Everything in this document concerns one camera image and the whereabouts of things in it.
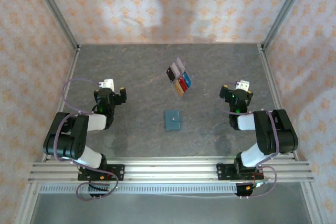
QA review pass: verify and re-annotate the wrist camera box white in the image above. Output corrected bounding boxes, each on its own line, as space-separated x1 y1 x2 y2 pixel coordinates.
103 78 116 91
235 80 250 91

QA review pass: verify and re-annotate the blue credit card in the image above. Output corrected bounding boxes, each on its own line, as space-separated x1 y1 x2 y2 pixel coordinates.
182 71 193 88

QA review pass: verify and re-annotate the red orange wire bundle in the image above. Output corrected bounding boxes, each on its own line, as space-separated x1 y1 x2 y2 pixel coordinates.
245 172 272 191
98 170 116 184

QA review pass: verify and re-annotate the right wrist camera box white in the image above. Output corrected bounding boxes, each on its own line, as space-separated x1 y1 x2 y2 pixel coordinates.
235 80 250 91

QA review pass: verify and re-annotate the yellow credit card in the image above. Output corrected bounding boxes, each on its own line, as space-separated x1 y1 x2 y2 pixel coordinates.
174 81 185 98

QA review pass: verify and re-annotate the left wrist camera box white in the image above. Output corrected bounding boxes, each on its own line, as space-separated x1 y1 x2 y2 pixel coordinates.
103 78 116 91

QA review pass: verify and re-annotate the aluminium table side rail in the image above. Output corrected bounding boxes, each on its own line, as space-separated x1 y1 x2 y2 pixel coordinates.
258 44 300 162
41 45 81 162

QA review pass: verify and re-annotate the aluminium frame post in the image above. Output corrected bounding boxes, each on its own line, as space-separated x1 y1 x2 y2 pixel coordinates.
261 0 313 49
28 0 81 51

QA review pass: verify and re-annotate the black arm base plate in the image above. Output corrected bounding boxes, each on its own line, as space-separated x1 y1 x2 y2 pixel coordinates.
216 163 263 182
77 164 125 182

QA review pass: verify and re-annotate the aluminium frame leg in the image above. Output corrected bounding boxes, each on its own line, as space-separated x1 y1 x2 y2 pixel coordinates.
300 182 329 224
15 182 40 224

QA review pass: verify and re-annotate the aluminium base beam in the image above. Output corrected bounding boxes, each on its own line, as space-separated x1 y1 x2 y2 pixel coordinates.
27 155 315 183

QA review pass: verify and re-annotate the blue leather card holder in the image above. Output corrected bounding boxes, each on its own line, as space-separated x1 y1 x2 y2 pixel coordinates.
164 110 182 133

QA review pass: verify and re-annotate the slotted grey cable duct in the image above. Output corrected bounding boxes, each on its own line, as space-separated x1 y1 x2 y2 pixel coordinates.
38 183 238 195

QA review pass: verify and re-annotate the clear acrylic card stand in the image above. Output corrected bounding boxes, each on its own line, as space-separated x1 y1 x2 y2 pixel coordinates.
165 56 194 99

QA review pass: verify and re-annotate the red credit card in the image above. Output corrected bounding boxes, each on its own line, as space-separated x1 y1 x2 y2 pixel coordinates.
177 76 188 92

